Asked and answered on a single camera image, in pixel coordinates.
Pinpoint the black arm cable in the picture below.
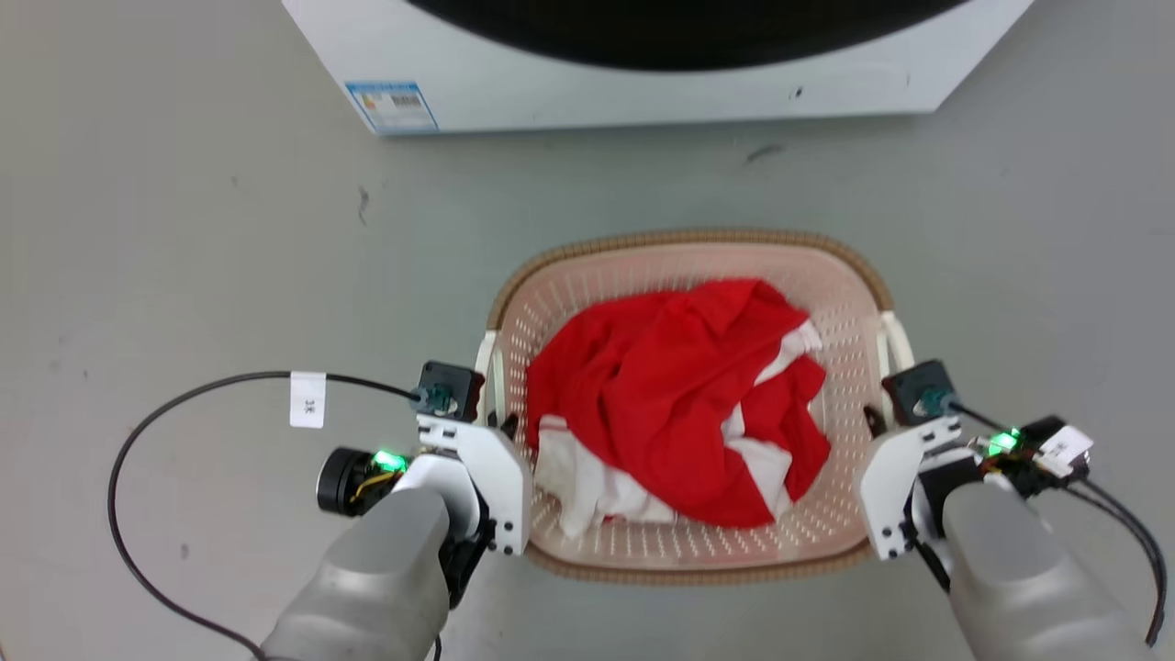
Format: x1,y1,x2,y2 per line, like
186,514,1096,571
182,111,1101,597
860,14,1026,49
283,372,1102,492
949,400,1169,647
107,370,440,661

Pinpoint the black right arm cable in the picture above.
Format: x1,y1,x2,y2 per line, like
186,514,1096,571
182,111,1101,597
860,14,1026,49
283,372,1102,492
949,400,1169,647

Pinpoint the red and white garment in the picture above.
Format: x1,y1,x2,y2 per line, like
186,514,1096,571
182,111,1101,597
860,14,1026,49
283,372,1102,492
525,278,833,540

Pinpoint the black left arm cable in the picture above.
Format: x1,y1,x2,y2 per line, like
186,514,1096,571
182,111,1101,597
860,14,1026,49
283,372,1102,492
107,370,440,661

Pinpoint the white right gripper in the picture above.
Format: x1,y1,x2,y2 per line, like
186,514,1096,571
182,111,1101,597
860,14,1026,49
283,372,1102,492
857,405,976,562

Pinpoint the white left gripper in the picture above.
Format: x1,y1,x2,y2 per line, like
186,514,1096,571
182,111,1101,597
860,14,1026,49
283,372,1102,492
416,413,534,557

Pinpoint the white cable tag with print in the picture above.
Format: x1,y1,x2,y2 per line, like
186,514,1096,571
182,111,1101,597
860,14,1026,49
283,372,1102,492
289,370,328,430

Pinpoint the pink perforated laundry basket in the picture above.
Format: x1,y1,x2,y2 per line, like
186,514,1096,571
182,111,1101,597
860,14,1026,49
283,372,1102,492
474,229,916,586

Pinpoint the blue white energy label sticker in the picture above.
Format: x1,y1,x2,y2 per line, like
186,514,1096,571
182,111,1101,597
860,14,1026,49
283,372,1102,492
345,81,440,135

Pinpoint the black round washer door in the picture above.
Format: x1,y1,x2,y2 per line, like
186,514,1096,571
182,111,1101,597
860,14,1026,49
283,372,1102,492
406,0,972,73

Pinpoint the white washing machine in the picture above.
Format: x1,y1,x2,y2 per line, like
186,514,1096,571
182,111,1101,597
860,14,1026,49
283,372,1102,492
281,0,1036,137

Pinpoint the white tag with black print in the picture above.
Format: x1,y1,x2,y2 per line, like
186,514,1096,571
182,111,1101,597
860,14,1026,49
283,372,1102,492
1038,424,1096,476

